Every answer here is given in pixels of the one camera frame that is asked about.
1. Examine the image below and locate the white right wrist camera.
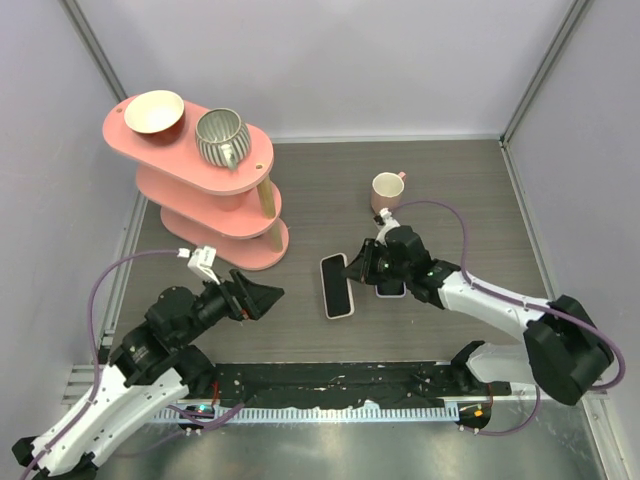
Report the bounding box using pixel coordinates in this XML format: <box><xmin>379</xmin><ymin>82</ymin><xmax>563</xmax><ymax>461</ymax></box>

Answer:
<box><xmin>374</xmin><ymin>208</ymin><xmax>401</xmax><ymax>245</ymax></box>

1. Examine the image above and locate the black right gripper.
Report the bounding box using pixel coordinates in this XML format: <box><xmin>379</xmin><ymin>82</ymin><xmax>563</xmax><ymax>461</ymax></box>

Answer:
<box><xmin>343</xmin><ymin>238</ymin><xmax>412</xmax><ymax>285</ymax></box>

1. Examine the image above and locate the pink tiered wooden shelf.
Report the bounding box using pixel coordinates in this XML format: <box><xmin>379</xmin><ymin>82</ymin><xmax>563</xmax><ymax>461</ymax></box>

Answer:
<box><xmin>103</xmin><ymin>100</ymin><xmax>289</xmax><ymax>270</ymax></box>

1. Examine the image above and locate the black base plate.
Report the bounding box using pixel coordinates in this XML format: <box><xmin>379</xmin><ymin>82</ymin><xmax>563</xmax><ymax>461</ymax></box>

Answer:
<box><xmin>206</xmin><ymin>362</ymin><xmax>511</xmax><ymax>410</ymax></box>

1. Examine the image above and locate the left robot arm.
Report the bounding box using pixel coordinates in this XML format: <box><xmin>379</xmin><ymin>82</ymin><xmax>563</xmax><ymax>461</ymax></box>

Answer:
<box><xmin>12</xmin><ymin>269</ymin><xmax>284</xmax><ymax>479</ymax></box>

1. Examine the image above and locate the white slotted cable duct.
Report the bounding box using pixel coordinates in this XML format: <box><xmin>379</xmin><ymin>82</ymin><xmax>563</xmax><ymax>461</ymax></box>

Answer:
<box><xmin>149</xmin><ymin>397</ymin><xmax>461</xmax><ymax>424</ymax></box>

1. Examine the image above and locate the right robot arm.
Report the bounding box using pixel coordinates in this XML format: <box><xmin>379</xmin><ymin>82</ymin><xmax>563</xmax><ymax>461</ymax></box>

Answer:
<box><xmin>343</xmin><ymin>226</ymin><xmax>614</xmax><ymax>405</ymax></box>

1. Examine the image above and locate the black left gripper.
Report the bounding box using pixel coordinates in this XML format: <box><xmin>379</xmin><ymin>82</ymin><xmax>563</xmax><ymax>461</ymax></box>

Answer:
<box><xmin>176</xmin><ymin>268</ymin><xmax>284</xmax><ymax>348</ymax></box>

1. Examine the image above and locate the cream bowl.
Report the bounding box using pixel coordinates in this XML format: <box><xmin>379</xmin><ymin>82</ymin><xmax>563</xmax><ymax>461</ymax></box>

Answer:
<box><xmin>124</xmin><ymin>90</ymin><xmax>186</xmax><ymax>145</ymax></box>

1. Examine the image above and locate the grey striped mug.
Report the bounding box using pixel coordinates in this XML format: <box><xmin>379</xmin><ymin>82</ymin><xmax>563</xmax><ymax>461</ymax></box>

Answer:
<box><xmin>195</xmin><ymin>108</ymin><xmax>251</xmax><ymax>170</ymax></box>

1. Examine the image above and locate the white-edged black phone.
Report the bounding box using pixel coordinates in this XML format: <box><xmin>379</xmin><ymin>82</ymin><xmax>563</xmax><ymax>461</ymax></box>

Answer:
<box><xmin>319</xmin><ymin>253</ymin><xmax>357</xmax><ymax>320</ymax></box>

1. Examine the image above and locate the pink ceramic mug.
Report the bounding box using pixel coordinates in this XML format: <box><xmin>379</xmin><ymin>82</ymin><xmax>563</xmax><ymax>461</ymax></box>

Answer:
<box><xmin>370</xmin><ymin>172</ymin><xmax>406</xmax><ymax>215</ymax></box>

